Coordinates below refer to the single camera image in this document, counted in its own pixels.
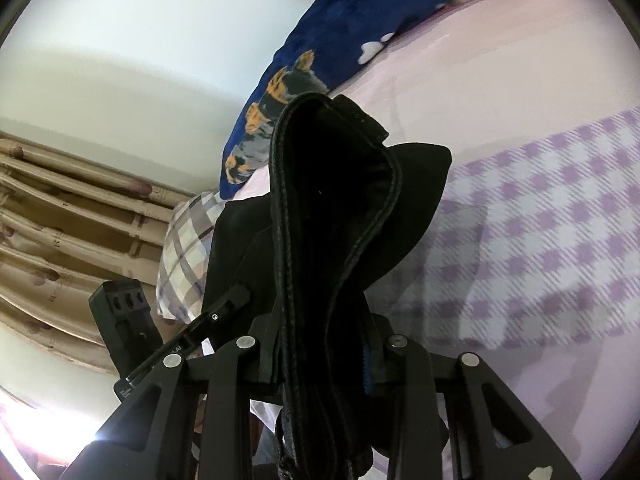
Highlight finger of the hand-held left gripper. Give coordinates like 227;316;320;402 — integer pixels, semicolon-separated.
190;285;251;343

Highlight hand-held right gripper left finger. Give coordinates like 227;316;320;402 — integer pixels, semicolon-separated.
65;311;281;480

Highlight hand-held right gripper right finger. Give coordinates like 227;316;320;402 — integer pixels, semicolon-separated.
362;312;583;480

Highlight black pants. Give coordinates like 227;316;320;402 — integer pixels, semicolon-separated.
200;92;453;480

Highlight plaid pillow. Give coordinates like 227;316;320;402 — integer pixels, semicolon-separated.
156;191;228;323

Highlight beige patterned curtain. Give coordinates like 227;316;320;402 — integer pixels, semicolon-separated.
0;130;201;376

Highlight blue dog-print pillow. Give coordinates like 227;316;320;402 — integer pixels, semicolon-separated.
219;0;506;200

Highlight pink purple-checked bed sheet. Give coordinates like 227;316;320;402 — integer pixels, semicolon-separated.
220;0;640;480

